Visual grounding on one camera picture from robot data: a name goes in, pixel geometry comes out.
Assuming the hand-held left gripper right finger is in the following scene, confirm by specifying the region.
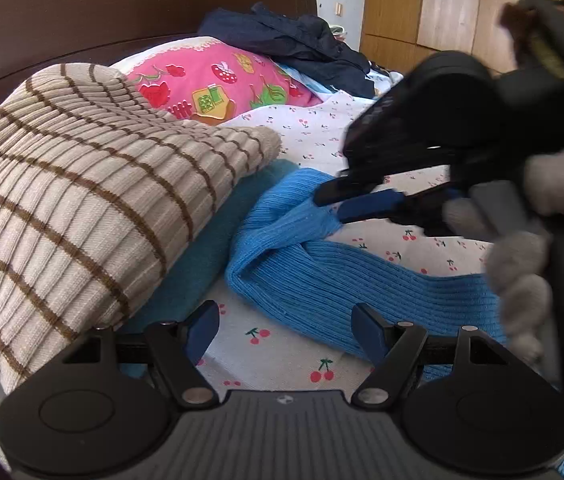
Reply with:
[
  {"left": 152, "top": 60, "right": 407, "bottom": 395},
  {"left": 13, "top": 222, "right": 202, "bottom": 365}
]
[{"left": 350, "top": 302, "right": 509, "bottom": 409}]

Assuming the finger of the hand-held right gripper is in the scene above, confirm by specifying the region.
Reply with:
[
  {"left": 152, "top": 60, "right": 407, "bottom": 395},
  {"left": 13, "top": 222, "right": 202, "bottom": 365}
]
[
  {"left": 337, "top": 184, "right": 464, "bottom": 237},
  {"left": 313, "top": 161, "right": 452, "bottom": 207}
]

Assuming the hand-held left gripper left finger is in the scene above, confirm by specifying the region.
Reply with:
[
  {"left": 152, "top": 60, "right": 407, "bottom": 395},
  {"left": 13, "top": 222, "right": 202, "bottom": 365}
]
[{"left": 62, "top": 300, "right": 223, "bottom": 409}]

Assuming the blue knitted sweater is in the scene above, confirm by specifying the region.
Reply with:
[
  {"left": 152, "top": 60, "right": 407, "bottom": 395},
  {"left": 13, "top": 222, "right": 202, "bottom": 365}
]
[{"left": 224, "top": 167, "right": 564, "bottom": 480}]

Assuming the person's right hand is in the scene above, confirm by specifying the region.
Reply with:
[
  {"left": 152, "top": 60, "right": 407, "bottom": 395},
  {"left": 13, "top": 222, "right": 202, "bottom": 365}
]
[{"left": 443, "top": 147, "right": 564, "bottom": 362}]

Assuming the cherry print bed sheet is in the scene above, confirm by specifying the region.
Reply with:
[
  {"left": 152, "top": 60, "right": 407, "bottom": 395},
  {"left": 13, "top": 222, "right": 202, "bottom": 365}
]
[{"left": 0, "top": 72, "right": 513, "bottom": 480}]

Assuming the teal folded cloth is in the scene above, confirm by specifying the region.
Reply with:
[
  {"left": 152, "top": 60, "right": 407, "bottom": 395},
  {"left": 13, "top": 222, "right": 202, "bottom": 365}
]
[{"left": 121, "top": 160, "right": 304, "bottom": 382}]

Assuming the light wooden wardrobe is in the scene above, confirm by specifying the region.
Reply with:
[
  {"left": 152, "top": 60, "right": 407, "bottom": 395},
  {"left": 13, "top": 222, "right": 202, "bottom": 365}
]
[{"left": 359, "top": 0, "right": 564, "bottom": 77}]

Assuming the blue white checked blanket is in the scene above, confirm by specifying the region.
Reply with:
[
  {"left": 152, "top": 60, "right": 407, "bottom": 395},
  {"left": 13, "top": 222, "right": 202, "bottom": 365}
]
[{"left": 279, "top": 60, "right": 405, "bottom": 98}]

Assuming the dark navy jacket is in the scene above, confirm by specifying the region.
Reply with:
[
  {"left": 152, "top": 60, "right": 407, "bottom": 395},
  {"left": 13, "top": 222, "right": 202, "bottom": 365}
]
[{"left": 197, "top": 2, "right": 378, "bottom": 99}]

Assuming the pink printed pillow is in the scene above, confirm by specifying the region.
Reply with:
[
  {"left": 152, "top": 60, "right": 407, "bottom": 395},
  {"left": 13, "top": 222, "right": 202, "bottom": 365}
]
[{"left": 111, "top": 36, "right": 324, "bottom": 127}]

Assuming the beige brown striped sweater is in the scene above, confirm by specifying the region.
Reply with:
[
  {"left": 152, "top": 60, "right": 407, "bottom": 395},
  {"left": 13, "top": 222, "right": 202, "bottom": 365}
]
[{"left": 0, "top": 62, "right": 283, "bottom": 396}]

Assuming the dark brown wooden headboard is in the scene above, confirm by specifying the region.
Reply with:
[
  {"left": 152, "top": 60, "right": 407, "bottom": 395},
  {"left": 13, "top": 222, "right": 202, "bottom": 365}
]
[{"left": 0, "top": 0, "right": 319, "bottom": 128}]

